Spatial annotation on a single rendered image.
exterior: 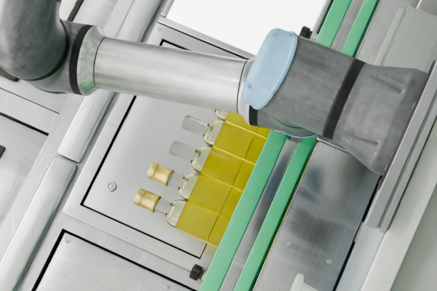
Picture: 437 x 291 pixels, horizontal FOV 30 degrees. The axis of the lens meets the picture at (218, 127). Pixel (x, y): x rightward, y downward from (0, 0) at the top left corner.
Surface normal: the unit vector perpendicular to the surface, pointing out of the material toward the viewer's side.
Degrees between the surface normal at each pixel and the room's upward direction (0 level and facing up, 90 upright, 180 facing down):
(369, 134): 69
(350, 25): 90
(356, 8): 90
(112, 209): 90
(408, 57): 90
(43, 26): 145
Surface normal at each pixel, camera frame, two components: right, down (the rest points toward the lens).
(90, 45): 0.62, -0.16
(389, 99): -0.34, -0.41
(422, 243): -0.15, -0.01
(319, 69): -0.03, -0.40
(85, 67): 0.53, 0.23
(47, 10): 0.77, 0.22
